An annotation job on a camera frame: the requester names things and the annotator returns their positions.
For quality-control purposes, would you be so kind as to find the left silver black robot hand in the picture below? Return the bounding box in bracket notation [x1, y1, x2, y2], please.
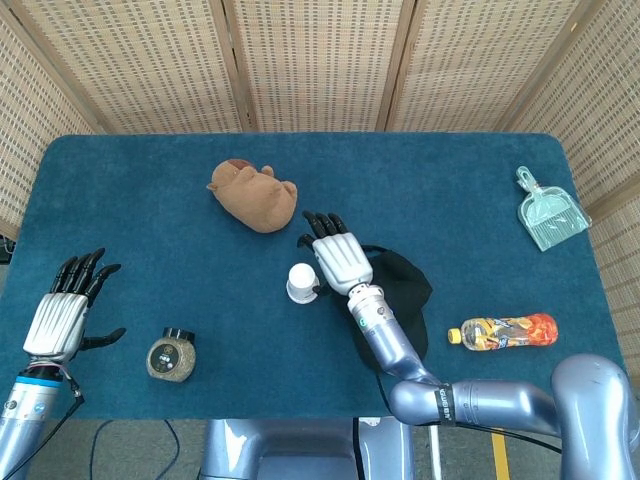
[23, 247, 127, 364]

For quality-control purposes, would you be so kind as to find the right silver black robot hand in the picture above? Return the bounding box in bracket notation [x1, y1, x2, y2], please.
[297, 209, 376, 297]

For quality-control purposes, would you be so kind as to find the black baseball cap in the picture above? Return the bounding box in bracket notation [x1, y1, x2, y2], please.
[349, 243, 434, 374]

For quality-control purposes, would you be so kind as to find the brown plush toy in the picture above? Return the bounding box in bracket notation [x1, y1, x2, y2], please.
[206, 158, 299, 234]

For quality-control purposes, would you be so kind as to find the seed jar with black lid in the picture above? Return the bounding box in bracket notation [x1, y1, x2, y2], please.
[145, 327, 197, 384]

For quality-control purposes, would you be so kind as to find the blue carpet table cover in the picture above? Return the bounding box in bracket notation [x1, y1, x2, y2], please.
[0, 132, 632, 422]

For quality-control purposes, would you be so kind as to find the orange-label plastic bottle yellow cap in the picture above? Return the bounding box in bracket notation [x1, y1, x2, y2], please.
[447, 313, 559, 352]

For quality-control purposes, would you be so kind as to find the silver-blue robot torso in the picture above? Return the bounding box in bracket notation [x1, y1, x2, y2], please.
[199, 417, 416, 480]

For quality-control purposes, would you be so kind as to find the woven bamboo screen panel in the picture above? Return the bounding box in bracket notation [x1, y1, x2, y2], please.
[0, 14, 104, 241]
[378, 0, 596, 134]
[222, 0, 417, 134]
[503, 0, 640, 351]
[9, 0, 254, 134]

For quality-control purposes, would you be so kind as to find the white table leg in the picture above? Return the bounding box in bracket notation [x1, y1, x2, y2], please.
[427, 424, 442, 480]

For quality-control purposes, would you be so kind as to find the light green plastic dustpan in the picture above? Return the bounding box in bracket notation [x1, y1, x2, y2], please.
[515, 165, 592, 252]

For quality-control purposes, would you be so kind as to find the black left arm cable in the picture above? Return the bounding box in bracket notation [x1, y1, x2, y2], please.
[0, 377, 86, 480]

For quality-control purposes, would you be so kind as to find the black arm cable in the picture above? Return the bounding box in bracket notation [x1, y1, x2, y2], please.
[439, 418, 565, 455]
[0, 377, 86, 480]

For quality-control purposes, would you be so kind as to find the black floor cable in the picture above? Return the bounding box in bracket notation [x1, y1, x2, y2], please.
[158, 419, 181, 480]

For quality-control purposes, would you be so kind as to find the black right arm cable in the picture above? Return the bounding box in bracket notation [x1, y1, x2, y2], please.
[439, 418, 565, 455]

